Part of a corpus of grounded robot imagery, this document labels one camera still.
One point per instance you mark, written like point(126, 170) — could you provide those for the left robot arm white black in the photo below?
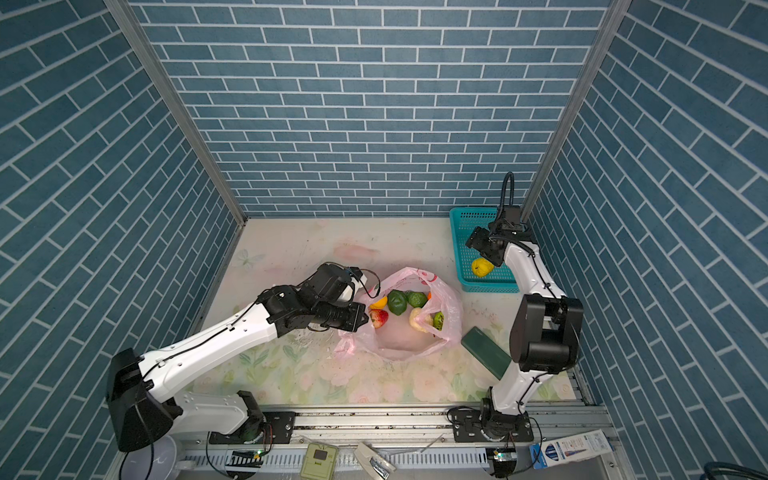
point(144, 391)

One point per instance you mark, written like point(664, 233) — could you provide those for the black cable corner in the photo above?
point(720, 470)

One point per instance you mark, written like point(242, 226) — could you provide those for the yellow fruit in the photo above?
point(481, 267)

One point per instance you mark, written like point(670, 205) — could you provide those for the white round bowl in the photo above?
point(156, 462)

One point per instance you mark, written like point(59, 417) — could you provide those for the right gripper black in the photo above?
point(476, 240)

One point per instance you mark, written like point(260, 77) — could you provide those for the green pepper fruit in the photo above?
point(397, 302)

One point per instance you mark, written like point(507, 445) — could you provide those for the silver metal clip tool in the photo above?
point(376, 466)

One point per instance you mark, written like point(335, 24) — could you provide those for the dark green rectangular block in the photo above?
point(486, 352)

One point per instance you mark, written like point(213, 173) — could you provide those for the pale peach fruit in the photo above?
point(420, 321)

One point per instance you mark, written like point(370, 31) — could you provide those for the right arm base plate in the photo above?
point(471, 425)

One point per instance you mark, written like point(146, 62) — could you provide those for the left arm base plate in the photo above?
point(274, 428)

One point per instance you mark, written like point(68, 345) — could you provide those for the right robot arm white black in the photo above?
point(544, 338)

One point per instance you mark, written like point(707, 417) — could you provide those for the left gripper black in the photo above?
point(355, 321)

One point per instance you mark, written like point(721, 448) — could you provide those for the white blue cardboard box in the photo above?
point(571, 449)

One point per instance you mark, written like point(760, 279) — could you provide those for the aluminium rail frame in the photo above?
point(409, 435)

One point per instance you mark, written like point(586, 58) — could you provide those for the pink plastic bag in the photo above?
point(397, 340)

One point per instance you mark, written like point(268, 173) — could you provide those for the green digital timer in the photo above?
point(319, 462)

